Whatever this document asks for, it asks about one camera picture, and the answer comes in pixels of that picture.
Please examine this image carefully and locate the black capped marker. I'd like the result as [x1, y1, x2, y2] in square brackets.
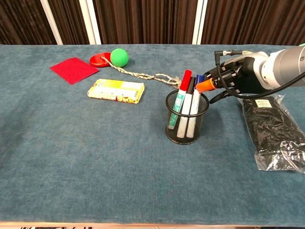
[176, 76, 196, 138]

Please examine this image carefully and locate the red capped marker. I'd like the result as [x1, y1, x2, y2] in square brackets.
[167, 69, 193, 130]

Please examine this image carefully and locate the blue capped marker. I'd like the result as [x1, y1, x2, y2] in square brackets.
[186, 74, 206, 139]

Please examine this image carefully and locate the black mesh pen cup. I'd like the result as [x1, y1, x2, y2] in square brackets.
[165, 89, 210, 145]

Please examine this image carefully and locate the yellow snack packet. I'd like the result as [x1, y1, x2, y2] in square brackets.
[87, 78, 145, 104]

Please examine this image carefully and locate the red round disc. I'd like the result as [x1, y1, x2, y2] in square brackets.
[89, 52, 112, 68]

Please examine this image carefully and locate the green rubber ball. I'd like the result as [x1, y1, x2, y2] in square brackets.
[110, 48, 129, 68]

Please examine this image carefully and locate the red felt square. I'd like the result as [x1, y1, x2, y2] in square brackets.
[50, 57, 100, 85]

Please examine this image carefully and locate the blue table cloth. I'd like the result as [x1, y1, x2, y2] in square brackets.
[0, 44, 305, 227]

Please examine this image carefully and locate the braided beige rope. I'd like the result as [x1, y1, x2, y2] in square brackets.
[101, 56, 182, 89]

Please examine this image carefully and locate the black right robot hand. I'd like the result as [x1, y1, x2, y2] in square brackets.
[195, 55, 257, 104]

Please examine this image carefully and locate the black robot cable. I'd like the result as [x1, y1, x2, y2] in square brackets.
[214, 50, 305, 99]

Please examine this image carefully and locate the black cloth in plastic bag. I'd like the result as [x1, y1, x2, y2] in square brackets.
[237, 94, 305, 174]

